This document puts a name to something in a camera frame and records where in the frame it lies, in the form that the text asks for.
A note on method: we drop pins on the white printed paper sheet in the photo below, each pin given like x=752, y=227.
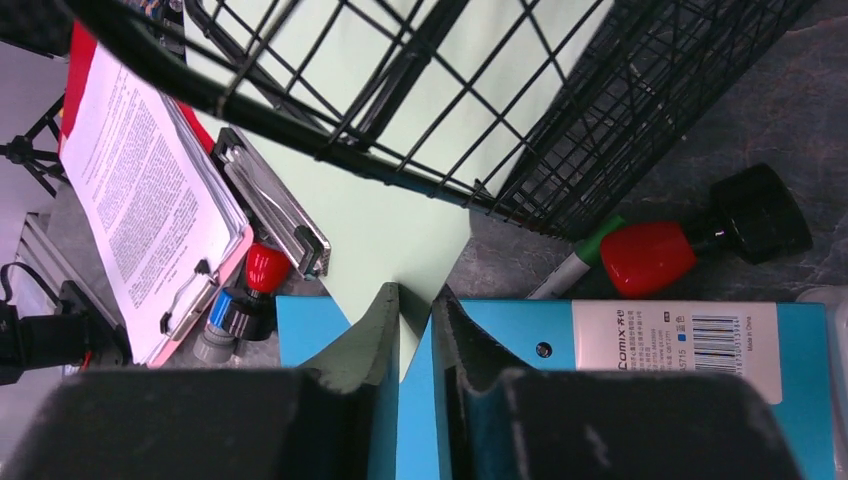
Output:
x=161, y=214

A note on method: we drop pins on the green white marker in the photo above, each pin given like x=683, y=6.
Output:
x=584, y=257

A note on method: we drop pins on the red black round stamp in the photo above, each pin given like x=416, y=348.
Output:
x=751, y=214

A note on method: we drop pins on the black wire mesh organizer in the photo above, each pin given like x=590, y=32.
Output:
x=649, y=81

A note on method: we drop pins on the teal blue clipboard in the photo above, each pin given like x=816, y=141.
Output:
x=780, y=348

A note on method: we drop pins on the blue grey small cylinder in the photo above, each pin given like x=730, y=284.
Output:
x=215, y=345

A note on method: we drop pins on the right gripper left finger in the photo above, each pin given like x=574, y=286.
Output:
x=332, y=417

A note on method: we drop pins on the pink clear clipboard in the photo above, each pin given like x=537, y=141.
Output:
x=186, y=320

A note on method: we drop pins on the light green clipboard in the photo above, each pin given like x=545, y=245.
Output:
x=394, y=121

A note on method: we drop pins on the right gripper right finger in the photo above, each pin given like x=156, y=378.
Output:
x=497, y=417

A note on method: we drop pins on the red clipboard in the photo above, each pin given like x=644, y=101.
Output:
x=82, y=49

